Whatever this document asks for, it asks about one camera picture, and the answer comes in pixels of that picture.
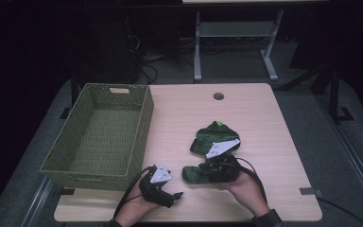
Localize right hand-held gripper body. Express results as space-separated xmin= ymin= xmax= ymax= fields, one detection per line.
xmin=205 ymin=138 xmax=243 ymax=184

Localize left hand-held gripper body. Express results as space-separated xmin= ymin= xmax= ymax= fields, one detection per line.
xmin=138 ymin=162 xmax=176 ymax=209

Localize green fuzzy sock with tag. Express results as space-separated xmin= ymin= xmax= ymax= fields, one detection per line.
xmin=189 ymin=120 xmax=241 ymax=156

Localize green woven basket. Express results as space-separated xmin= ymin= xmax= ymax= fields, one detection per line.
xmin=39 ymin=82 xmax=155 ymax=192

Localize person's left hand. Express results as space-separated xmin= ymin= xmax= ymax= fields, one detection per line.
xmin=114 ymin=180 xmax=164 ymax=227

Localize grey tape strip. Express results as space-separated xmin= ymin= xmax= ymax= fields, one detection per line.
xmin=299 ymin=186 xmax=323 ymax=197

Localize black metal stand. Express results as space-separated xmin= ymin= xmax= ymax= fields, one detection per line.
xmin=311 ymin=67 xmax=355 ymax=124

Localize grey metal stand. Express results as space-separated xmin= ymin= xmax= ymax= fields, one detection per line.
xmin=193 ymin=9 xmax=285 ymax=82

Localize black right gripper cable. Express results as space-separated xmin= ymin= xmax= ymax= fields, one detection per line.
xmin=234 ymin=156 xmax=268 ymax=204

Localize black floor cables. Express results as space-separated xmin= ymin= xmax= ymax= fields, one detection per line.
xmin=126 ymin=34 xmax=197 ymax=84

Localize aluminium floor rail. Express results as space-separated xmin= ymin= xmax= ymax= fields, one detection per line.
xmin=316 ymin=94 xmax=363 ymax=209
xmin=22 ymin=178 xmax=53 ymax=227

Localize black floor cable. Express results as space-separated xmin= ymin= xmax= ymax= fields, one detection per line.
xmin=316 ymin=196 xmax=363 ymax=227

